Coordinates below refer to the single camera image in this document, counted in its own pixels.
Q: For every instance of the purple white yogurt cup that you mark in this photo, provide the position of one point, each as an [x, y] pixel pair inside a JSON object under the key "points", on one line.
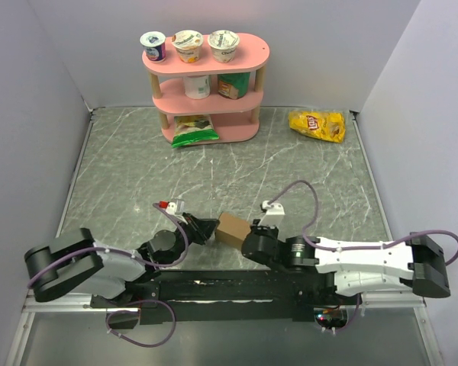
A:
{"points": [[154, 46]]}

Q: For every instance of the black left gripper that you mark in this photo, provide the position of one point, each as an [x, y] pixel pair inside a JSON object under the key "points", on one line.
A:
{"points": [[200, 228]]}

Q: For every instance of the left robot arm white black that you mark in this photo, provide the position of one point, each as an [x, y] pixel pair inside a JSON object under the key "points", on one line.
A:
{"points": [[76, 262]]}

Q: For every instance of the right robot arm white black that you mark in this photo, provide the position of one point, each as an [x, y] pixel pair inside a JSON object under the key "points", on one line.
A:
{"points": [[416, 261]]}

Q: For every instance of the pink three-tier shelf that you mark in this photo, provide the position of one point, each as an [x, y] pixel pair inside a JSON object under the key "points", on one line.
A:
{"points": [[234, 120]]}

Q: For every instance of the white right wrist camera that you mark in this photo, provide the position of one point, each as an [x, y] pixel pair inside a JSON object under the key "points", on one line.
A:
{"points": [[273, 214]]}

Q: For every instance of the yellow Lays chip bag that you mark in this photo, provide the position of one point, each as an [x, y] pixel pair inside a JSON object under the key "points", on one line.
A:
{"points": [[320, 125]]}

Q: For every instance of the white Chobani yogurt cup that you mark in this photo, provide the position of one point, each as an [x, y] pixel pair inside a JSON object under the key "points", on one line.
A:
{"points": [[223, 44]]}

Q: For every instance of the brown cardboard box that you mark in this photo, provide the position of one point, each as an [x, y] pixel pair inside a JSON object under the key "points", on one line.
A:
{"points": [[232, 230]]}

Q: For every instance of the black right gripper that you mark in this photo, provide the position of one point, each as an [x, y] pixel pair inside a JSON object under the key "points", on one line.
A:
{"points": [[256, 229]]}

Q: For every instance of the aluminium rail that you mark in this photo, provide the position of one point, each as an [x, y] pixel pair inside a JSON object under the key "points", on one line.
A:
{"points": [[73, 303]]}

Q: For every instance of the green snack box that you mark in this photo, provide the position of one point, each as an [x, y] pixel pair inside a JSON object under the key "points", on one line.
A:
{"points": [[234, 85]]}

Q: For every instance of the orange Chobani yogurt cup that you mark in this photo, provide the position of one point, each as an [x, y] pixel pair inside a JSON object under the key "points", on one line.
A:
{"points": [[188, 45]]}

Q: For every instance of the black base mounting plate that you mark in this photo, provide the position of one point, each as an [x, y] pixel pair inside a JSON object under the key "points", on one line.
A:
{"points": [[228, 295]]}

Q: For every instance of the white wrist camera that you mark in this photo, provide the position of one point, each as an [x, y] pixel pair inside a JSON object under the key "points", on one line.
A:
{"points": [[173, 208], [273, 214]]}

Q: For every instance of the green chip bag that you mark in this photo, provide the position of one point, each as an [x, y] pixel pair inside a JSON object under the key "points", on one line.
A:
{"points": [[193, 129]]}

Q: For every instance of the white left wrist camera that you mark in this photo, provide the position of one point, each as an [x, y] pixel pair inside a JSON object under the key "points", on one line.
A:
{"points": [[173, 208]]}

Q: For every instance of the white cup middle shelf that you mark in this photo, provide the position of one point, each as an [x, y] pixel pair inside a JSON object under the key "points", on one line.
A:
{"points": [[197, 87]]}

